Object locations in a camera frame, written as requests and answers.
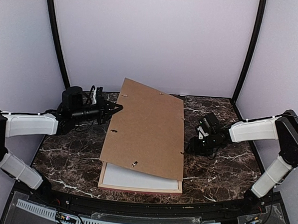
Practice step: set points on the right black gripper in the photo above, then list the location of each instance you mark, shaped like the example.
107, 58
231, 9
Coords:
194, 146

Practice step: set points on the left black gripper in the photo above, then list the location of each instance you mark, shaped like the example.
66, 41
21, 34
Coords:
105, 114

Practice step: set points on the pink wooden picture frame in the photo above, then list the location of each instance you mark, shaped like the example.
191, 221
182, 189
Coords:
138, 190

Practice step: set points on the brown cardboard backing board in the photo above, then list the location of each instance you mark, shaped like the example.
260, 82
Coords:
147, 135

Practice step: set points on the cat and books photo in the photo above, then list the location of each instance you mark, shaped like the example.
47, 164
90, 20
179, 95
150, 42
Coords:
124, 177

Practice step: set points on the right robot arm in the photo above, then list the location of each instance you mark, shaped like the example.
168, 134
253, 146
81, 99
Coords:
282, 127

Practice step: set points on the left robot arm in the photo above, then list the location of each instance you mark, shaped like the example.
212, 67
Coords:
76, 106

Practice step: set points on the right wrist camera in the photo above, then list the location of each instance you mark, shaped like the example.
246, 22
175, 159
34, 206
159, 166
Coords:
201, 134

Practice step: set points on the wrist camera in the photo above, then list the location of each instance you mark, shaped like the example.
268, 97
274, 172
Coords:
96, 96
201, 134

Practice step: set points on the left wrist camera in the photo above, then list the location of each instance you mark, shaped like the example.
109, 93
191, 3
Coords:
96, 96

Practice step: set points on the black front rail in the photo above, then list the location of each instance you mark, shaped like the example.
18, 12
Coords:
227, 210

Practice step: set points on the left black corner post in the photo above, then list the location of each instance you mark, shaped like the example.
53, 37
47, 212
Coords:
57, 43

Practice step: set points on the black corner post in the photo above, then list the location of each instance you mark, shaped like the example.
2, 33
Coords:
57, 43
251, 49

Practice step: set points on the right black corner post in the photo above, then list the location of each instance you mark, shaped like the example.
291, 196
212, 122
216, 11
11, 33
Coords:
251, 49

